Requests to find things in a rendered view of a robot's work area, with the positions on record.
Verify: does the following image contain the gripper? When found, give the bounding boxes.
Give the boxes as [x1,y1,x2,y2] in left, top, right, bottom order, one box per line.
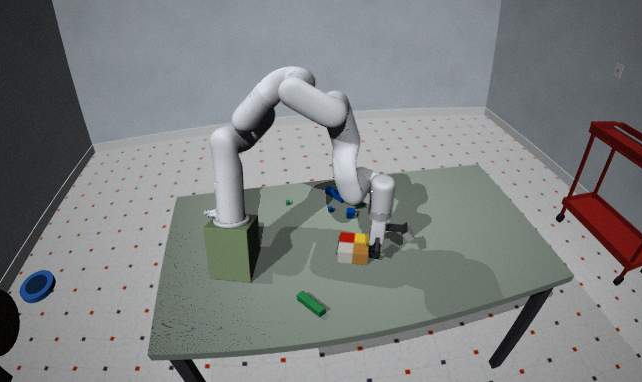
[368,214,391,259]

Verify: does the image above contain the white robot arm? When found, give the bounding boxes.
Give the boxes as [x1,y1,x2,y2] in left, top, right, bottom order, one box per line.
[204,66,395,228]

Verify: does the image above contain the red cube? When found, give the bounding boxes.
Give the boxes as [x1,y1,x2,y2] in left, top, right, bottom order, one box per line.
[339,232,355,243]

